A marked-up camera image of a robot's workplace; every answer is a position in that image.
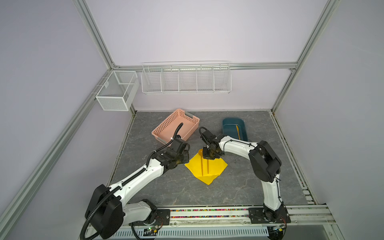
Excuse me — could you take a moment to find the yellow plastic spoon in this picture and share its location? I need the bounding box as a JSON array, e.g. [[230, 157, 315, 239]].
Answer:
[[201, 159, 204, 177]]

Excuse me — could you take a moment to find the yellow paper napkin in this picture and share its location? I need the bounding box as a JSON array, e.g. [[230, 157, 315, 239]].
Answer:
[[185, 149, 228, 185]]

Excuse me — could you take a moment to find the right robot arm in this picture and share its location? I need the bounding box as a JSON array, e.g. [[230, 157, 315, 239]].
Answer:
[[199, 127, 288, 223]]

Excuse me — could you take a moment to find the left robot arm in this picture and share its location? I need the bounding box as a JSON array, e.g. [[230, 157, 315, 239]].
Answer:
[[80, 124, 190, 240]]

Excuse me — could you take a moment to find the pink plastic basket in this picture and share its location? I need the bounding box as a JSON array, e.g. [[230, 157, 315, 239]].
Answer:
[[152, 109, 200, 144]]

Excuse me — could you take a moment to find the teal plastic tray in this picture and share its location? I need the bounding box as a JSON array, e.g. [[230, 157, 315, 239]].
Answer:
[[222, 118, 249, 142]]

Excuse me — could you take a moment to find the yellow plastic knife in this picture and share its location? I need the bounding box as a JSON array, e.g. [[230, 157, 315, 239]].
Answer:
[[236, 125, 241, 140]]

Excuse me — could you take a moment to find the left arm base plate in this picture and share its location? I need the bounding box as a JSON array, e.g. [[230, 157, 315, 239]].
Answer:
[[134, 209, 171, 226]]

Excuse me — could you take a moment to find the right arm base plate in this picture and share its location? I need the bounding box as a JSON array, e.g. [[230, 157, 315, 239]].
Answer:
[[248, 206, 291, 224]]

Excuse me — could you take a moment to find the white wire wall rack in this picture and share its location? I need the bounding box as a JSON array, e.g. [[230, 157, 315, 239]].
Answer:
[[141, 61, 232, 94]]

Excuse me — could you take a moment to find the white vented cable duct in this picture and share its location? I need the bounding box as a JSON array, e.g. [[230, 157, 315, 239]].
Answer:
[[135, 226, 270, 240]]

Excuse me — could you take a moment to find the white mesh wall box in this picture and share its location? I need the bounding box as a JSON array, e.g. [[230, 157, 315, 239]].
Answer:
[[96, 71, 140, 112]]

